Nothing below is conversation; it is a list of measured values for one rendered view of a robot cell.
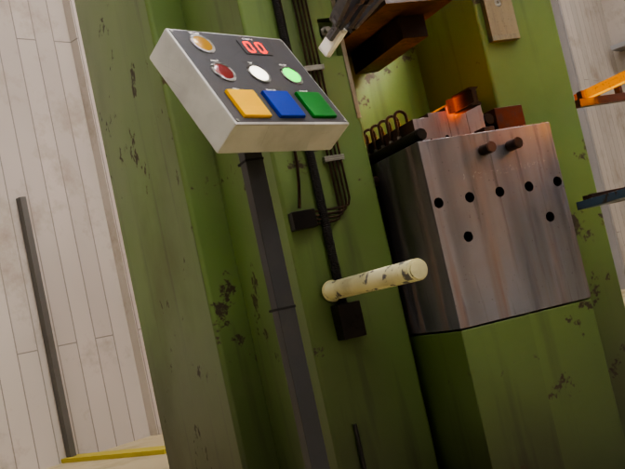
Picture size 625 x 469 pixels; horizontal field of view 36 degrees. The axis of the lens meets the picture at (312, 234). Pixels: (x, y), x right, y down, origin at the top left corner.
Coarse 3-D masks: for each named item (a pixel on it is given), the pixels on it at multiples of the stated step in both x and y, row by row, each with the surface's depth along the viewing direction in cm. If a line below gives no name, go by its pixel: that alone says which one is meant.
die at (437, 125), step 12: (444, 108) 232; (480, 108) 236; (420, 120) 229; (432, 120) 230; (444, 120) 231; (456, 120) 232; (468, 120) 234; (480, 120) 235; (408, 132) 230; (432, 132) 229; (444, 132) 231; (456, 132) 232; (468, 132) 233; (372, 144) 249; (384, 144) 243
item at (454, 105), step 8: (472, 88) 224; (456, 96) 229; (464, 96) 227; (472, 96) 224; (448, 104) 231; (456, 104) 231; (464, 104) 228; (472, 104) 223; (432, 112) 240; (448, 112) 231; (456, 112) 230; (464, 112) 231
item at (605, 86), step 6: (624, 72) 224; (612, 78) 228; (618, 78) 226; (624, 78) 224; (600, 84) 233; (606, 84) 230; (612, 84) 229; (618, 84) 228; (588, 90) 237; (594, 90) 235; (600, 90) 233; (606, 90) 234; (576, 96) 242; (588, 96) 238; (594, 96) 238
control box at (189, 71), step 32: (192, 32) 195; (160, 64) 192; (192, 64) 186; (224, 64) 192; (256, 64) 200; (288, 64) 208; (192, 96) 187; (224, 96) 184; (224, 128) 181; (256, 128) 184; (288, 128) 191; (320, 128) 198
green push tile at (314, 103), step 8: (296, 96) 200; (304, 96) 200; (312, 96) 202; (320, 96) 204; (304, 104) 198; (312, 104) 199; (320, 104) 201; (328, 104) 203; (312, 112) 197; (320, 112) 199; (328, 112) 201
